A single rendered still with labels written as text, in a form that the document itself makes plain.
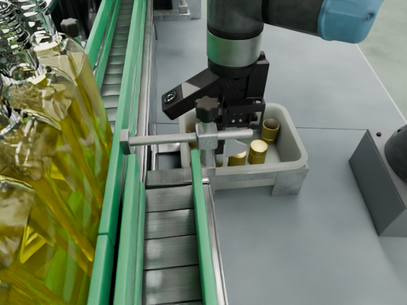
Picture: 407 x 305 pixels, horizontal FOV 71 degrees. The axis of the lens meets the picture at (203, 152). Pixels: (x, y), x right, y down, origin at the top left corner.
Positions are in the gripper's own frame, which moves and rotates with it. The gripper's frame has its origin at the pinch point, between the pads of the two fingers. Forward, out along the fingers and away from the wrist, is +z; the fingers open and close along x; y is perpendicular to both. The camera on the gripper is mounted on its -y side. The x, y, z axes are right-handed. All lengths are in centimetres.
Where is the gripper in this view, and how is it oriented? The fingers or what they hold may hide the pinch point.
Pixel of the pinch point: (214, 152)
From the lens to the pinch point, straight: 55.8
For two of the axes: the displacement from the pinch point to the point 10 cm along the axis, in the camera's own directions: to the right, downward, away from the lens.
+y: 9.9, -0.8, 0.7
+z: 0.0, 6.7, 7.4
